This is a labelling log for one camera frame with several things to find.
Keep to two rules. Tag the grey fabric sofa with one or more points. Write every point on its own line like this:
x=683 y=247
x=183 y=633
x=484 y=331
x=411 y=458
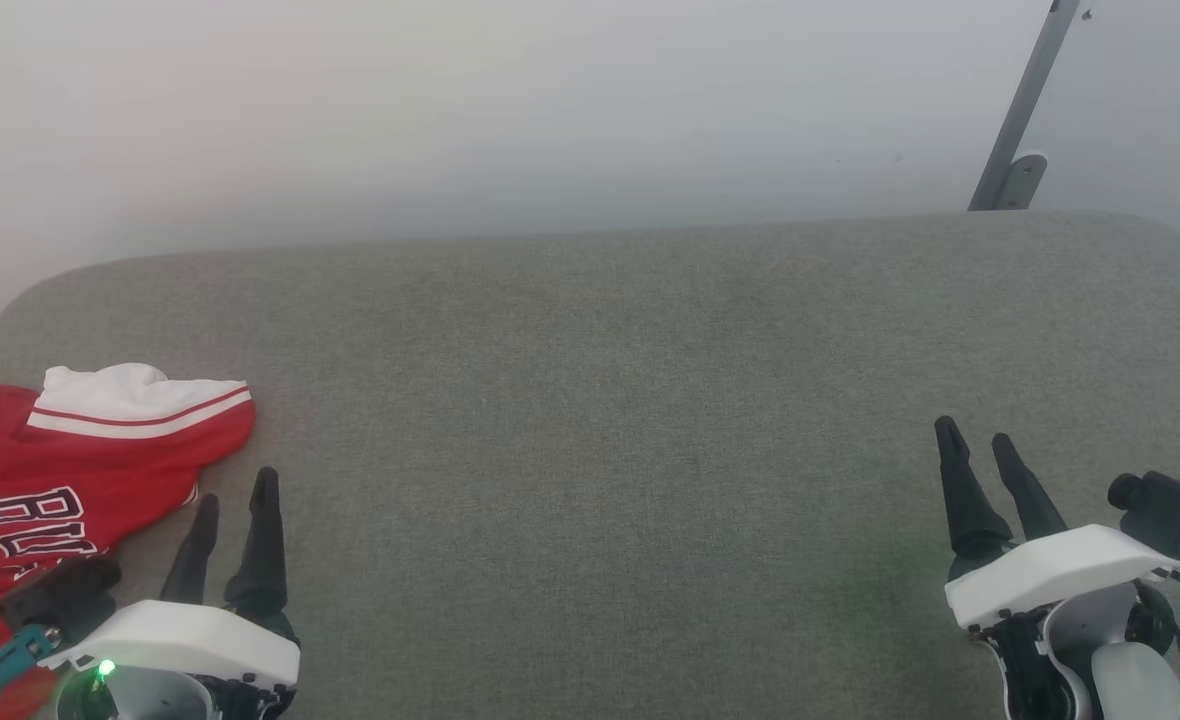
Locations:
x=600 y=450

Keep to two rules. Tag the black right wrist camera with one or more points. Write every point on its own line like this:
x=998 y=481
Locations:
x=1165 y=510

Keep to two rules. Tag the grey metal pole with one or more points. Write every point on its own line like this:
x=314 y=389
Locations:
x=1025 y=100

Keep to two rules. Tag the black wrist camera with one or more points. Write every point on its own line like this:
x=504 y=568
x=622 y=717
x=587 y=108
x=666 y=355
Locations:
x=1165 y=510
x=60 y=595

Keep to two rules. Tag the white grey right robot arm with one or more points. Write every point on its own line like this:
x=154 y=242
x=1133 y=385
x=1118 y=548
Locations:
x=1130 y=670

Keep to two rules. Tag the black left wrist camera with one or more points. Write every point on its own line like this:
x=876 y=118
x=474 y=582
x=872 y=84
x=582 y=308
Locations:
x=60 y=595

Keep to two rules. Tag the red basketball jersey white trim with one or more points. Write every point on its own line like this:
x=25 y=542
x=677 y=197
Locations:
x=70 y=470

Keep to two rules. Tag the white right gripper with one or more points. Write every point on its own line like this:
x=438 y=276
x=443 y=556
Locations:
x=1060 y=570

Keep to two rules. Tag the grey metal bracket plate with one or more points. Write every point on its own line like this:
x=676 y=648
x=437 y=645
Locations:
x=1022 y=182

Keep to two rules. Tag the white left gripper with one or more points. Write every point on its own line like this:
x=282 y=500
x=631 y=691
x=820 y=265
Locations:
x=190 y=635

